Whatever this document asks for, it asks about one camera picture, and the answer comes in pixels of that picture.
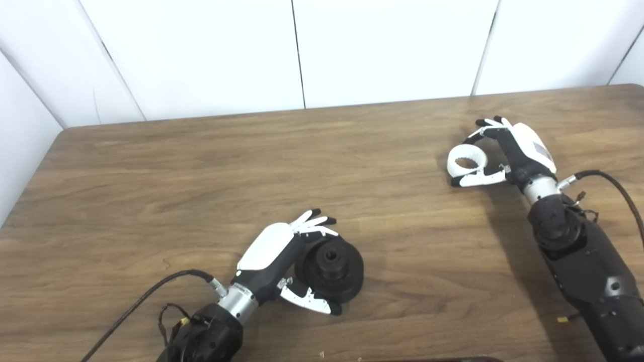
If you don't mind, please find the white plastic ring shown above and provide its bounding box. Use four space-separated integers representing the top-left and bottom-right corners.
447 143 489 179

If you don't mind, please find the black and white left hand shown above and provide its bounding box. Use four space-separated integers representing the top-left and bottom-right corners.
232 209 343 316

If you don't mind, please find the thin right arm wire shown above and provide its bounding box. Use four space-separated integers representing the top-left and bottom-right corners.
574 191 600 223

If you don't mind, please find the black and white right hand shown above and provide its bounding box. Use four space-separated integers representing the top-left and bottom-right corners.
450 116 558 189

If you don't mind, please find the thin left arm wire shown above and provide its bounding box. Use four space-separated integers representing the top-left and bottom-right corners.
157 303 194 347

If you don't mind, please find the thin arm wire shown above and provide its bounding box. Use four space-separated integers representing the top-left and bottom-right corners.
157 303 194 347
574 191 600 223

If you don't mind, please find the round black stepped part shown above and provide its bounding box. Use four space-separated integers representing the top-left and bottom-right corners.
294 235 364 304

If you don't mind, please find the thick black left wrist cable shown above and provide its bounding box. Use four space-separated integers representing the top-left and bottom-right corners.
80 270 228 362

